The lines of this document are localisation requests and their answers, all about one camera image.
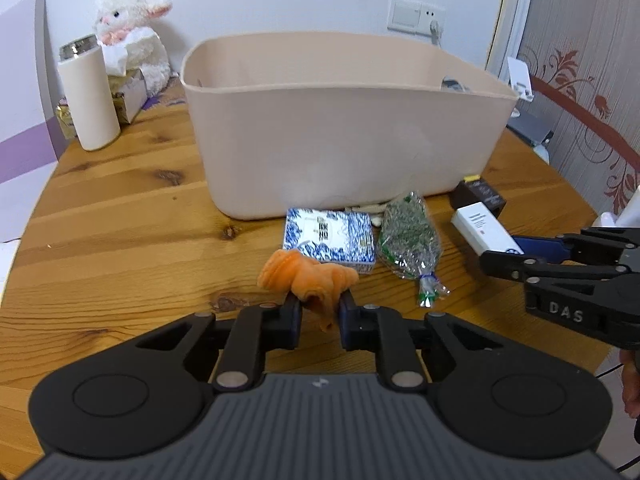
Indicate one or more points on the beige plastic storage bin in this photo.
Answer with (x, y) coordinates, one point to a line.
(327, 120)

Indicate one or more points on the cream thermos bottle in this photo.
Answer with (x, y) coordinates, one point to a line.
(88, 95)

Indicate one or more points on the blue white patterned box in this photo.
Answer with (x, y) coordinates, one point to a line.
(330, 236)

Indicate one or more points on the beige hair clip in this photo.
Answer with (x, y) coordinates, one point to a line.
(374, 211)

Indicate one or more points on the black box yellow top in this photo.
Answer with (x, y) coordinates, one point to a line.
(475, 189)

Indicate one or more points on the gold foil packet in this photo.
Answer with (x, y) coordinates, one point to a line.
(65, 120)

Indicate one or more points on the white phone stand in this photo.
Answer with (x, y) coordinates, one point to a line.
(519, 79)

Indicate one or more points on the purple white board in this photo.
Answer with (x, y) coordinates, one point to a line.
(31, 138)

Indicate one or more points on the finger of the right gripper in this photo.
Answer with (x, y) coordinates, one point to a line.
(522, 268)
(591, 245)

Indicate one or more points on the white wall switch socket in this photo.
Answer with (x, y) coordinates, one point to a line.
(416, 18)

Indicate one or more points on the person's hand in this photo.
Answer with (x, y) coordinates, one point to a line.
(631, 383)

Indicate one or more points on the white plush lamb toy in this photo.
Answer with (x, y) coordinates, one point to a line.
(124, 31)

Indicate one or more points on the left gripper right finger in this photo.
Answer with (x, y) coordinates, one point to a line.
(384, 333)

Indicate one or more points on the orange plush toy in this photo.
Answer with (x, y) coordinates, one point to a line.
(317, 285)

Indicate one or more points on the white rectangular box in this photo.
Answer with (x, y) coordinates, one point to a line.
(483, 231)

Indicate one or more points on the tissue box with tissue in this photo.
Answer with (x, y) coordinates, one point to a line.
(127, 85)

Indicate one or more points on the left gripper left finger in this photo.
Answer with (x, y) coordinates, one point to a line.
(256, 331)

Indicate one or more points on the dark grey laptop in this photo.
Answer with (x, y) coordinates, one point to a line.
(530, 129)

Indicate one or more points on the clear bag of green herbs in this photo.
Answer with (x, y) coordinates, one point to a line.
(409, 244)

